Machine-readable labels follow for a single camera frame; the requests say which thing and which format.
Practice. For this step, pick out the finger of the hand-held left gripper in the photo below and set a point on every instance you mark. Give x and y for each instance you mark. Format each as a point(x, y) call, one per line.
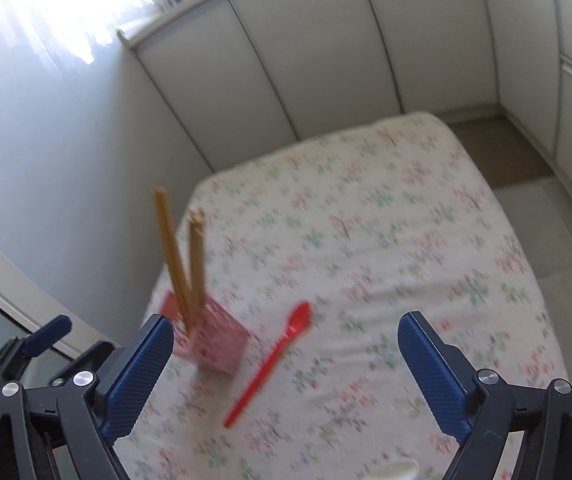
point(81, 357)
point(46, 335)

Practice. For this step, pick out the floral tablecloth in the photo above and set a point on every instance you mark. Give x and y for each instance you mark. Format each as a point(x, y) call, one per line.
point(390, 210)

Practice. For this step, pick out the pink patterned utensil box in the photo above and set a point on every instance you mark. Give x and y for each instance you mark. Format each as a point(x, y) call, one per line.
point(216, 340)

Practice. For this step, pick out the red plastic spoon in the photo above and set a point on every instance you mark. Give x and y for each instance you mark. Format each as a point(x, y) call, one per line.
point(286, 335)

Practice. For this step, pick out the white cabinet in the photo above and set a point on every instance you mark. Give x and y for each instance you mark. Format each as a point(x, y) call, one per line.
point(316, 60)

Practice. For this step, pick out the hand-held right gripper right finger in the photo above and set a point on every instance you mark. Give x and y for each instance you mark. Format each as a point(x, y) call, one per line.
point(433, 375)

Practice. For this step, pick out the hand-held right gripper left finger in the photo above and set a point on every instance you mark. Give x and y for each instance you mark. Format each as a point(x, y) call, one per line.
point(131, 385)

